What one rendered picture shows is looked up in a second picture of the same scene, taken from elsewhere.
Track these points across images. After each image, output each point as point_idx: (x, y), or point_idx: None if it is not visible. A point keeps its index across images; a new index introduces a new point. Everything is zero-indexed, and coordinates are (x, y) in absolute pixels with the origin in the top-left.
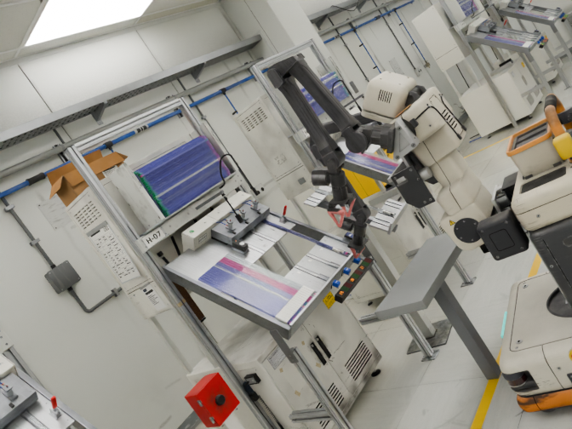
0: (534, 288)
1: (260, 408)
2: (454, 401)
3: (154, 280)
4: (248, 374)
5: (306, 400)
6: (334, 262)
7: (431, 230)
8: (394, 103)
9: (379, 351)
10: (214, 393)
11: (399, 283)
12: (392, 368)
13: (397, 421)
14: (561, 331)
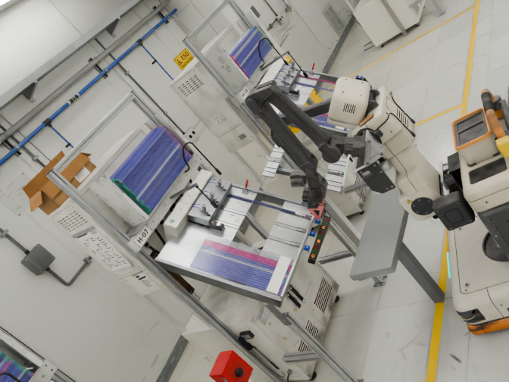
0: (468, 232)
1: (254, 353)
2: (410, 324)
3: (147, 269)
4: (243, 332)
5: (292, 341)
6: (300, 227)
7: None
8: (357, 113)
9: (332, 277)
10: (234, 368)
11: (363, 245)
12: (349, 294)
13: (366, 344)
14: (500, 275)
